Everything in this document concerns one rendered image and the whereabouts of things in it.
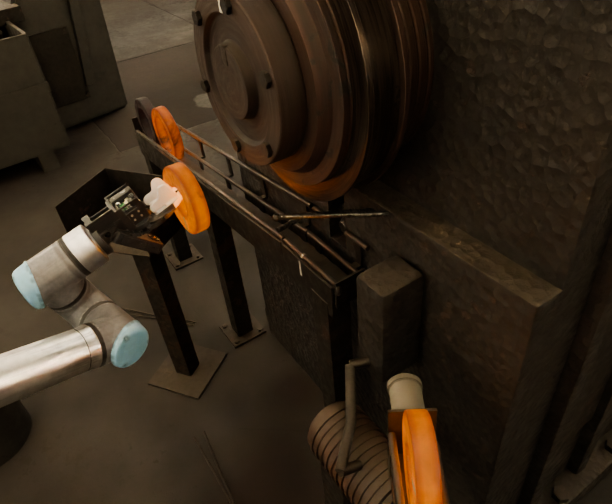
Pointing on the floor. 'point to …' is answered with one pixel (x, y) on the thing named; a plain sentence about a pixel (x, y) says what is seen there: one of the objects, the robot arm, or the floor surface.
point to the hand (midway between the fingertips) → (183, 191)
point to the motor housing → (340, 493)
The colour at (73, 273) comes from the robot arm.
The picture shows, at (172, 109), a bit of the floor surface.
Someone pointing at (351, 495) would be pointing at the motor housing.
